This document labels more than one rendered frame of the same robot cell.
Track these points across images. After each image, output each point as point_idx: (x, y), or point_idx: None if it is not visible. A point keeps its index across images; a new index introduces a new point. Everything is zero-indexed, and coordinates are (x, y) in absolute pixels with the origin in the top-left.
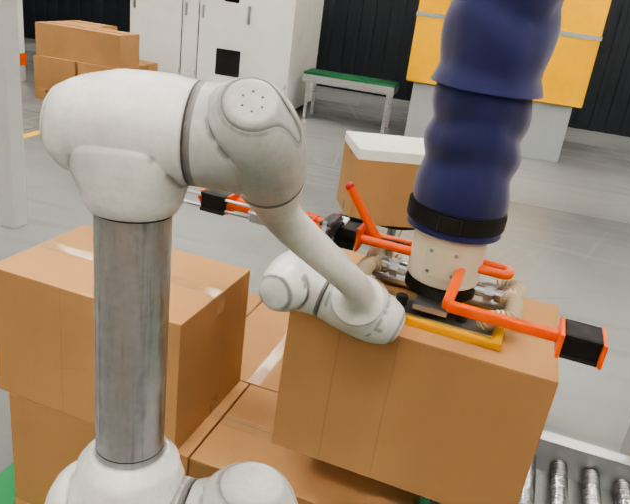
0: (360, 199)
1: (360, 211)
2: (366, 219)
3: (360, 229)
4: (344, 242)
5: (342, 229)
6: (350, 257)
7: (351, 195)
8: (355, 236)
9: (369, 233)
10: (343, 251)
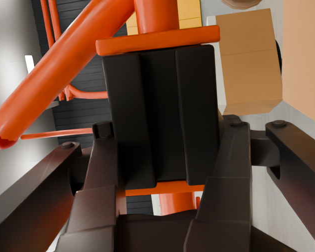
0: (21, 83)
1: (55, 69)
2: (76, 34)
3: (99, 39)
4: (181, 98)
5: (118, 125)
6: (295, 72)
7: (14, 120)
8: (138, 52)
9: (133, 2)
10: (286, 94)
